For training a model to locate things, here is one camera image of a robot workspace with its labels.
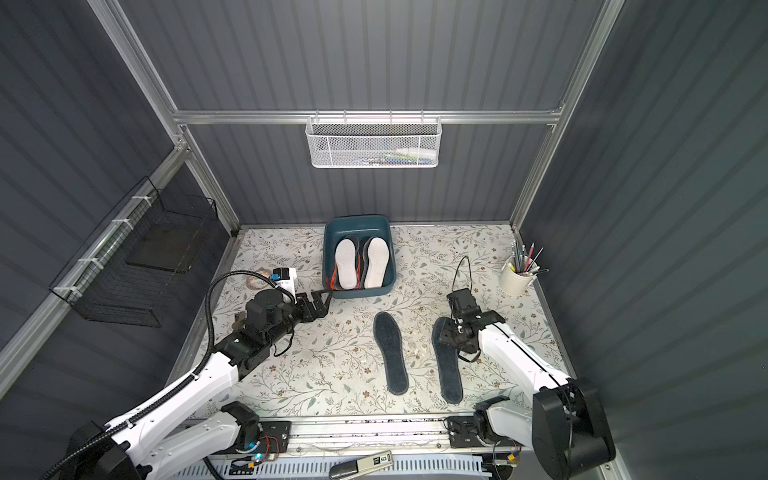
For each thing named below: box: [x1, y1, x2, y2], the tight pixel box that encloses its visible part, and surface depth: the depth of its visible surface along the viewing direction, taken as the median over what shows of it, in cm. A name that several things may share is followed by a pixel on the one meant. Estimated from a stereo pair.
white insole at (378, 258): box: [364, 237, 390, 289], surface depth 107 cm
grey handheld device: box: [329, 450, 394, 480], surface depth 68 cm
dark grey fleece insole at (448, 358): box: [432, 317, 462, 404], surface depth 86 cm
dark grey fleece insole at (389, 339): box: [373, 311, 409, 396], surface depth 89 cm
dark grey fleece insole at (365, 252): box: [360, 237, 371, 289], surface depth 108 cm
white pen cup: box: [500, 255, 538, 295], surface depth 98 cm
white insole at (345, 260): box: [335, 238, 357, 290], surface depth 105 cm
